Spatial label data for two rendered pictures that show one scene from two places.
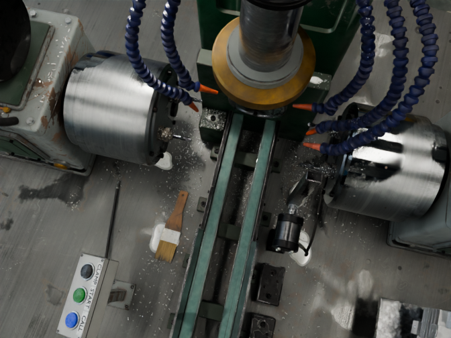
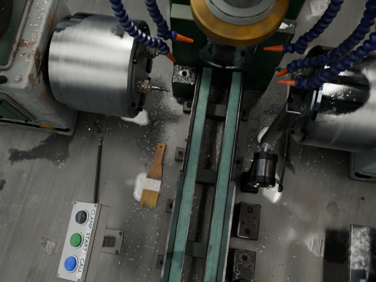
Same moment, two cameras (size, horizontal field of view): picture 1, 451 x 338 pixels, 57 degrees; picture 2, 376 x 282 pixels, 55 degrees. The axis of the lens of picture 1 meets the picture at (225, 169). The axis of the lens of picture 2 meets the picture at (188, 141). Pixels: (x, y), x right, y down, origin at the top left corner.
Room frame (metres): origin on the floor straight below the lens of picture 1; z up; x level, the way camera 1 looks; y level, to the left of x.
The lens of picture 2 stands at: (-0.04, 0.06, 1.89)
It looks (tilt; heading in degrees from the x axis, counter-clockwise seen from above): 75 degrees down; 355
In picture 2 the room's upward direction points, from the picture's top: straight up
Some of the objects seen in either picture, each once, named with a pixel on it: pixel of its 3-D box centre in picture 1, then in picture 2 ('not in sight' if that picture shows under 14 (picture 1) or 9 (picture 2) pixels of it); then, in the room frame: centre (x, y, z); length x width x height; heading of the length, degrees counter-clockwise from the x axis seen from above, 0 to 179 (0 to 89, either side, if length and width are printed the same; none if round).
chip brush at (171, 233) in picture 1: (173, 225); (154, 174); (0.16, 0.15, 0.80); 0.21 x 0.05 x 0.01; 164
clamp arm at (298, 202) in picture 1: (301, 192); (277, 128); (0.18, -0.16, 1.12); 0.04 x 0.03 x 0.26; 166
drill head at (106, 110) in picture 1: (107, 104); (87, 63); (0.42, 0.29, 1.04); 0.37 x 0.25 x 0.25; 76
